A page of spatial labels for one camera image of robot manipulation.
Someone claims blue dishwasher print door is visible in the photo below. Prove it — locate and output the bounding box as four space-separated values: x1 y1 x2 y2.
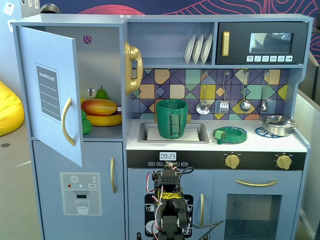
127 167 214 240

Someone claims blue ice dispenser fridge door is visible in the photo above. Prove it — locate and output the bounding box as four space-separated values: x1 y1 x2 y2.
32 140 125 240

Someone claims black toy microwave door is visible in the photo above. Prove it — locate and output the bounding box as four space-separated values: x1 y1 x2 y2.
216 21 309 65

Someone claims blue oven door with window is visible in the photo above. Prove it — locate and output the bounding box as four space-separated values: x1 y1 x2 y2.
213 169 303 240

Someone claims blue shopping list cabinet door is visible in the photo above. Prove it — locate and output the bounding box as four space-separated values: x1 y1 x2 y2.
17 26 83 168

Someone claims green printed cup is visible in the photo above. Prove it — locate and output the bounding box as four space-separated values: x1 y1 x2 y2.
156 99 189 140

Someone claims grey toy sink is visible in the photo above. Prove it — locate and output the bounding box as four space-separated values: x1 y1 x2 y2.
138 122 210 144

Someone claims blue toy kitchen unit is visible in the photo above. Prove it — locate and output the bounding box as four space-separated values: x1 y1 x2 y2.
11 13 313 240

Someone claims digital clock display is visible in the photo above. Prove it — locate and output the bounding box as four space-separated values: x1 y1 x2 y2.
159 151 177 161

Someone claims steel toy skimmer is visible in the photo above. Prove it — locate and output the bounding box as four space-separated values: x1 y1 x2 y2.
196 70 211 116

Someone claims yellow toy banana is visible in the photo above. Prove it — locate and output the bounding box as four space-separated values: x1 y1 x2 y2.
84 112 123 127

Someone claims orange toy mango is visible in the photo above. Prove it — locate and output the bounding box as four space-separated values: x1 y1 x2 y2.
81 98 119 117

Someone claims green toy pear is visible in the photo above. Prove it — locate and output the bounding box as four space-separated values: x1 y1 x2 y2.
94 85 110 101

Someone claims steel toy spatula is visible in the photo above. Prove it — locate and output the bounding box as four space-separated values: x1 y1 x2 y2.
219 69 230 115

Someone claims gold toy telephone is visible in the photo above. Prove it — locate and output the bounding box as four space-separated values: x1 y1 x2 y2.
124 41 144 96

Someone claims green bumpy toy fruit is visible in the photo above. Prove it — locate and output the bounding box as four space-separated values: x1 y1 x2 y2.
81 109 93 135

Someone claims white toy plate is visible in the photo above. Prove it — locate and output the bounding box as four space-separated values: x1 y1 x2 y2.
192 34 205 65
200 33 213 65
184 34 196 65

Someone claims gold stove knob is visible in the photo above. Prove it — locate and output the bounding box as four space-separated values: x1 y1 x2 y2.
275 154 293 171
224 153 242 170

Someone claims steel toy ladle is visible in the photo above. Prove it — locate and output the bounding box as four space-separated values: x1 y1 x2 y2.
239 69 252 113

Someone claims blue round trivet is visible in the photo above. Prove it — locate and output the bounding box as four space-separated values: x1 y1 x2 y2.
254 126 285 139

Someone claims steel toy spoon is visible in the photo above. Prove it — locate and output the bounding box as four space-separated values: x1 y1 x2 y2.
260 69 271 113

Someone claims steel toy pot with lid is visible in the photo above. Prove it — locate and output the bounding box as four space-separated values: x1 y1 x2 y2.
258 114 299 138

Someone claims yellow beanbag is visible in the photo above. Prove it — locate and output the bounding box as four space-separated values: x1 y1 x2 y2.
0 80 25 138

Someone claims grey partition panel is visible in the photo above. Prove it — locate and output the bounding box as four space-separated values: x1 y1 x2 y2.
296 89 320 240

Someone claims red white servo wire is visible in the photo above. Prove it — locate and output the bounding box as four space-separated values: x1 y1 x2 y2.
145 171 162 235

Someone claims gold fridge door handle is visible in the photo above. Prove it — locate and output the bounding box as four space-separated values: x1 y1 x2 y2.
110 156 118 194

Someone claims green printed ring lid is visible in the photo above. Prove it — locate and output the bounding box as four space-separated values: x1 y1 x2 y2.
212 126 248 145

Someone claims gold curved cabinet door handle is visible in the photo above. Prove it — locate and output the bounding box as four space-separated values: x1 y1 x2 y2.
61 97 76 147

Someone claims gold dishwasher door handle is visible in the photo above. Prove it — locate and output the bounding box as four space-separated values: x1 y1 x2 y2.
199 193 205 227

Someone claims gold microwave handle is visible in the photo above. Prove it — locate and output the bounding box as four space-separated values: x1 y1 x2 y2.
222 31 230 57

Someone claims black cable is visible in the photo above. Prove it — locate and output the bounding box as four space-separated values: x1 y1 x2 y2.
177 166 225 230

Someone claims gold oven door handle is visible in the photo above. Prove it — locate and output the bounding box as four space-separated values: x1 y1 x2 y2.
235 178 279 188

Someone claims white wall socket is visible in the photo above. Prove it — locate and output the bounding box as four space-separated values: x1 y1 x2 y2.
1 1 16 16

